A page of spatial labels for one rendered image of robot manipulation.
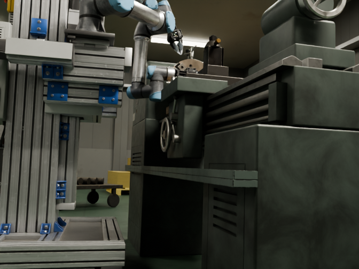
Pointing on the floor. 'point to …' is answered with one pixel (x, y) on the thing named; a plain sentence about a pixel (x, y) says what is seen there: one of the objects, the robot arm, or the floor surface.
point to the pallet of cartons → (119, 179)
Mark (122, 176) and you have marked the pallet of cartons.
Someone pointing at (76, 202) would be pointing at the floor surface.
